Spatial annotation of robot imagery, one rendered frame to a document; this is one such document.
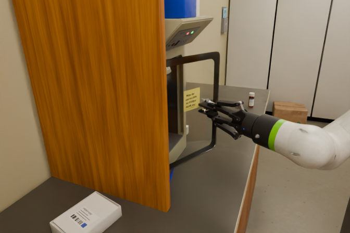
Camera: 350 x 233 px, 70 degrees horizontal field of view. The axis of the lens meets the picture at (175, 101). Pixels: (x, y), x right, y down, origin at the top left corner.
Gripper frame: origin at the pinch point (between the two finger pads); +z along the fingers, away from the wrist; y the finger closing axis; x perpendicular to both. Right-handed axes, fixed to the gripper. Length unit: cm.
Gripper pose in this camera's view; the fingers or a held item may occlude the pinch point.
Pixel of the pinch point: (208, 109)
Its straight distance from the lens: 89.5
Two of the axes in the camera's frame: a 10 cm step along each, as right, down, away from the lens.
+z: -6.4, -2.5, 7.2
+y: -0.2, -9.4, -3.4
